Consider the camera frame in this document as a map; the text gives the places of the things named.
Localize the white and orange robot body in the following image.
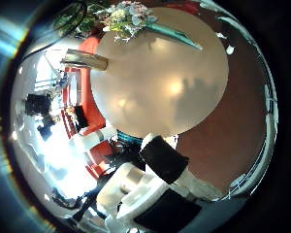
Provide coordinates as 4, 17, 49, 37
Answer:
61, 36, 115, 178

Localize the green leafy potted plant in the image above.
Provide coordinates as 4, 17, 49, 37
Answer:
51, 0, 113, 37

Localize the flower bouquet with teal wrap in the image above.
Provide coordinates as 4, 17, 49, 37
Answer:
95, 0, 204, 52

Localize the large black monitor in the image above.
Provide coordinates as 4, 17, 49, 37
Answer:
24, 92, 53, 117

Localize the red round cushion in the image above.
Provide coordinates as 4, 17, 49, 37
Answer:
166, 1, 200, 15

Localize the brass cylinder vase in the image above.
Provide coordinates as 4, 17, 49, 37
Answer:
60, 48, 110, 72

